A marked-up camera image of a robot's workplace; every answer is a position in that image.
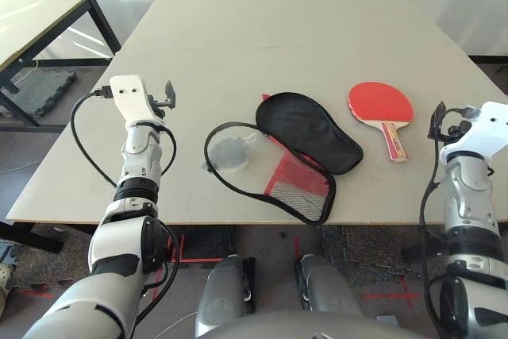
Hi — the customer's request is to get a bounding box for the red black paddle case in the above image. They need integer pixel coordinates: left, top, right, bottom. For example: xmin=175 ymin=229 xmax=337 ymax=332
xmin=203 ymin=91 xmax=364 ymax=226

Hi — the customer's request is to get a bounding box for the silver robot right leg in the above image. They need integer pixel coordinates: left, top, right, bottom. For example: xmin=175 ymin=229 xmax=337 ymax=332
xmin=292 ymin=253 xmax=364 ymax=321

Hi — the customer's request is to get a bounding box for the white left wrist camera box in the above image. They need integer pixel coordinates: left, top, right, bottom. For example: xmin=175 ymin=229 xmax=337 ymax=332
xmin=109 ymin=74 xmax=166 ymax=124

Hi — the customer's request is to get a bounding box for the grey robot torso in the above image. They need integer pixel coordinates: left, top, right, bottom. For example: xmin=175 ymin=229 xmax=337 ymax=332
xmin=204 ymin=310 xmax=424 ymax=339

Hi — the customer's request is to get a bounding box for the grey interlocking foam tile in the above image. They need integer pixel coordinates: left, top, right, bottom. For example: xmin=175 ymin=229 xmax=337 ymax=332
xmin=0 ymin=237 xmax=20 ymax=265

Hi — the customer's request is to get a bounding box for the silver robot left leg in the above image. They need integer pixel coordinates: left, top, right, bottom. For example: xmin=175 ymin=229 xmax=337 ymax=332
xmin=194 ymin=253 xmax=256 ymax=338

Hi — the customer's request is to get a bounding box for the dark grey foam mat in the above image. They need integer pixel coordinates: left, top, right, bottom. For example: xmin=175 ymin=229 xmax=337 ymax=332
xmin=0 ymin=68 xmax=77 ymax=118

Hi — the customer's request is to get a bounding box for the grey white plush keychain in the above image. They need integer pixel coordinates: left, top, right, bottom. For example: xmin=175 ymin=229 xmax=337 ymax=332
xmin=202 ymin=132 xmax=271 ymax=175

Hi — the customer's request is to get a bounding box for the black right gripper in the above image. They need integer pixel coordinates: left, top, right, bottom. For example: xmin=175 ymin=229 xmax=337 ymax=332
xmin=427 ymin=101 xmax=477 ymax=141

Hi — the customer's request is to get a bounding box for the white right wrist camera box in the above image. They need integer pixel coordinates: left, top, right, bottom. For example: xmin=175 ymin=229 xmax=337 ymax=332
xmin=441 ymin=101 xmax=508 ymax=162

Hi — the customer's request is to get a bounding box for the red ping-pong paddle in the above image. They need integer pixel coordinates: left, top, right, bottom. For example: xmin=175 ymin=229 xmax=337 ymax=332
xmin=347 ymin=81 xmax=415 ymax=164

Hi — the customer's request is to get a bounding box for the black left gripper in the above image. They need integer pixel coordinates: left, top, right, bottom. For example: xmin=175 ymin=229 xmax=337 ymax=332
xmin=147 ymin=80 xmax=178 ymax=120

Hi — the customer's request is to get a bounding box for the white perforated shoe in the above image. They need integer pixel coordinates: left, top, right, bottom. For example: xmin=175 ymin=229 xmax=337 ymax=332
xmin=0 ymin=262 xmax=17 ymax=317

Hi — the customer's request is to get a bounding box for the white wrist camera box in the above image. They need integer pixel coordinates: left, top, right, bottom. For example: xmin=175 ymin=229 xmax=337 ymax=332
xmin=109 ymin=74 xmax=166 ymax=124
xmin=441 ymin=101 xmax=508 ymax=162

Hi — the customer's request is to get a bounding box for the silver robot leg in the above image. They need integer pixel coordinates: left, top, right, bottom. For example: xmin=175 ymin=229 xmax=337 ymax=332
xmin=194 ymin=253 xmax=256 ymax=338
xmin=292 ymin=253 xmax=364 ymax=321

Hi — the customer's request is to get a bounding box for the dark speckled floor mat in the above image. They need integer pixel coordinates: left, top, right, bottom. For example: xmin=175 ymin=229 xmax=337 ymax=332
xmin=7 ymin=223 xmax=98 ymax=289
xmin=320 ymin=224 xmax=452 ymax=289

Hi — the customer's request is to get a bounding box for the beige side table black frame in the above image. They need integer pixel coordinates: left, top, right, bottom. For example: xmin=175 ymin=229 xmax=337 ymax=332
xmin=0 ymin=0 xmax=122 ymax=129

